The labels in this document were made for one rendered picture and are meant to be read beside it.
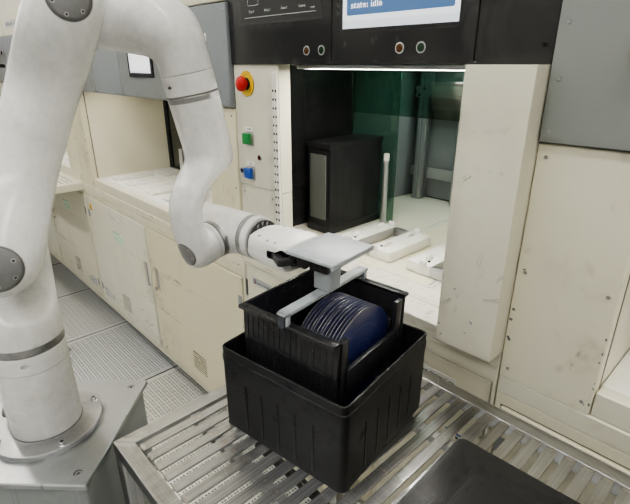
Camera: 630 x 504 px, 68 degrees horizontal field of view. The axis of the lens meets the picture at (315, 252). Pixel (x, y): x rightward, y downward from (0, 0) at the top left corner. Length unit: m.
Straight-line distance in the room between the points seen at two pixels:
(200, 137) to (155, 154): 1.97
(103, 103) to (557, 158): 2.25
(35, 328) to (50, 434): 0.21
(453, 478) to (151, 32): 0.80
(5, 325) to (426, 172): 1.62
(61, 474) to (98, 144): 1.98
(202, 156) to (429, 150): 1.35
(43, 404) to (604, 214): 0.99
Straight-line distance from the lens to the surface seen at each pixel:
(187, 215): 0.86
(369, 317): 0.83
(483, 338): 0.96
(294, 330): 0.74
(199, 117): 0.86
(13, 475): 1.01
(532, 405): 1.05
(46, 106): 0.82
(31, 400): 0.98
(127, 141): 2.75
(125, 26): 0.88
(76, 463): 0.98
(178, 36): 0.85
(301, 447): 0.84
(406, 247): 1.42
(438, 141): 2.04
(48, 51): 0.79
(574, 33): 0.85
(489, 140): 0.86
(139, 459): 0.95
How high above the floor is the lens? 1.40
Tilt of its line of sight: 22 degrees down
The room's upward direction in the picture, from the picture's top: straight up
